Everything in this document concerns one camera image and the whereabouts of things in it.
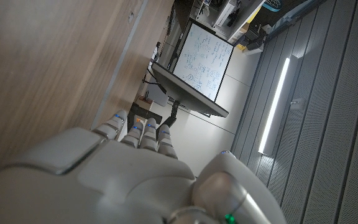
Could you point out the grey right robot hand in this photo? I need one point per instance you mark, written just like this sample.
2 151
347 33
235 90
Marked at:
129 183

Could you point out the small beige cardboard box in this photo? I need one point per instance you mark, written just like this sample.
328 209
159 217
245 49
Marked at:
144 102

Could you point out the long ceiling light bar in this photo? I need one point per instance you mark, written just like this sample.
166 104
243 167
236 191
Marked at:
275 102

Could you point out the white shelf unit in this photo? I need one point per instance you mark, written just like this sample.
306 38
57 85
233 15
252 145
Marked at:
228 12

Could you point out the grey ceiling sensor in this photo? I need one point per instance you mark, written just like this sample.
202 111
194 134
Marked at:
297 103

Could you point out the black-framed whiteboard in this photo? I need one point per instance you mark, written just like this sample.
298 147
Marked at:
204 59

